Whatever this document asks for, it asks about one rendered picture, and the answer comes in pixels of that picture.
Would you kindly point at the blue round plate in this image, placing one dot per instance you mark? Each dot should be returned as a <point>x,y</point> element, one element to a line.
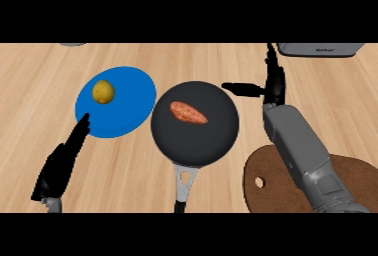
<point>123,106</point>

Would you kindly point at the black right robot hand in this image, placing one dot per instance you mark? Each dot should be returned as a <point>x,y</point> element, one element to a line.
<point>275,87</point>

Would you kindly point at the brown round cutting board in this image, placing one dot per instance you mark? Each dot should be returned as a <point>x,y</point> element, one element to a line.
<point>275,186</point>

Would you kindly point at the yellow potato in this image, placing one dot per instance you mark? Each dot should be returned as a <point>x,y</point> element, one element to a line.
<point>103,91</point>

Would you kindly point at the small grey object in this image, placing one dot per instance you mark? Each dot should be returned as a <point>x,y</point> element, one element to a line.
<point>71,44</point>

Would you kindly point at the dark grey frying pan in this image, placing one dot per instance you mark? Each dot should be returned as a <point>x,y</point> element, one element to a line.
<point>196,130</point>

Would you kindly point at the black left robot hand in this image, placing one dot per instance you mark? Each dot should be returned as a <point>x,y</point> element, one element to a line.
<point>62,164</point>

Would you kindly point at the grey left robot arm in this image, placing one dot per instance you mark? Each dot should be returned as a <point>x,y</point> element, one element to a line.
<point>53,204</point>

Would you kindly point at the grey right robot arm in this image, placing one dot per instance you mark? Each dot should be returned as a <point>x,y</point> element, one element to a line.
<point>304,160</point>

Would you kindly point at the orange sweet potato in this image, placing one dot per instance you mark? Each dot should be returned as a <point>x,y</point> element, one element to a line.
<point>186,113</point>

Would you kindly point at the grey appliance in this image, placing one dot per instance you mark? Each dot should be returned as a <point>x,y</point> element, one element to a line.
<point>319,49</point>

